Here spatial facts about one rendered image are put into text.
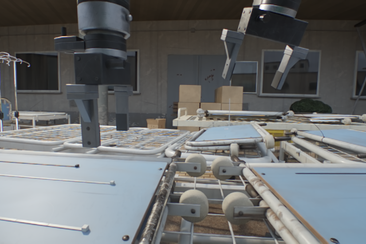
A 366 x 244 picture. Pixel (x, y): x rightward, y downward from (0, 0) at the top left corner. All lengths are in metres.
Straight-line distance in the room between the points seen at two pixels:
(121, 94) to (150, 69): 6.04
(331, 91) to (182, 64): 4.49
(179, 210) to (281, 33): 0.42
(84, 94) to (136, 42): 6.51
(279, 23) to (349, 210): 0.37
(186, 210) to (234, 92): 3.55
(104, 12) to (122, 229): 0.34
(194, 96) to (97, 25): 3.43
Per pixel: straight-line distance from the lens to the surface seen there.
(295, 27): 0.51
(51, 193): 0.47
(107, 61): 0.36
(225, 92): 3.85
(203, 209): 0.43
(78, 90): 0.32
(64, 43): 0.43
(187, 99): 3.74
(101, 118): 4.69
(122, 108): 0.47
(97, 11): 0.39
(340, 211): 0.46
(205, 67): 6.27
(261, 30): 0.47
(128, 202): 0.39
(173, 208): 0.43
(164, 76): 6.37
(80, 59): 0.36
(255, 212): 0.46
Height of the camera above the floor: 0.73
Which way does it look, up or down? 5 degrees down
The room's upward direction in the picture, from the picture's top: 1 degrees clockwise
